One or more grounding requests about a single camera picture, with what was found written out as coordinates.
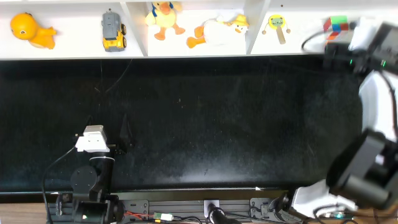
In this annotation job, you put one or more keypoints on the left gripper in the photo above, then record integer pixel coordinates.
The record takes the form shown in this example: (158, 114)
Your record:
(114, 148)

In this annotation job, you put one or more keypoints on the grey and yellow toy truck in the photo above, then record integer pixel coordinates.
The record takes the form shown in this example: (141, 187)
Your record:
(112, 34)

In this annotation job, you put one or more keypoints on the wooden cat face rattle drum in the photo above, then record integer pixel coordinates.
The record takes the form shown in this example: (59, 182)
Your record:
(276, 23)

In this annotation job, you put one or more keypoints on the many-coloured puzzle cube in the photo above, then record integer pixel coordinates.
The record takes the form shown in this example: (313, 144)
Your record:
(337, 25)

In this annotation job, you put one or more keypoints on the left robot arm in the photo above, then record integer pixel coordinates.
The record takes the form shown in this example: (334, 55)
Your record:
(101, 177)

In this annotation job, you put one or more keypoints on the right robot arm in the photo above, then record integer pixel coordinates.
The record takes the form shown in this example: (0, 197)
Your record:
(373, 102)

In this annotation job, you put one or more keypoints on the white shelf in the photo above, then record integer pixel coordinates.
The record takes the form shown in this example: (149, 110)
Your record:
(77, 18)

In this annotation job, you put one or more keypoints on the yellow rubber duck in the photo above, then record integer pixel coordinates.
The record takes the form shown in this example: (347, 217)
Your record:
(26, 28)

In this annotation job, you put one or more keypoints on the white plush duck yellow hat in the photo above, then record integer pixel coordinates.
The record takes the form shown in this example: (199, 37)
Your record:
(219, 32)

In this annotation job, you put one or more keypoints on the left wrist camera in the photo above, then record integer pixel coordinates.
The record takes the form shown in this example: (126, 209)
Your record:
(92, 140)

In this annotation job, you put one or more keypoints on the mounting rail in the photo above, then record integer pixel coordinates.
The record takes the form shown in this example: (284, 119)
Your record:
(186, 207)

